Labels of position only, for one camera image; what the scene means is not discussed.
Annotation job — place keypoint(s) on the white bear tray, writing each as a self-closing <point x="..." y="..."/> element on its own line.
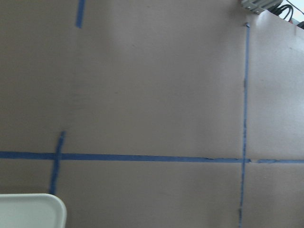
<point x="39" y="210"/>

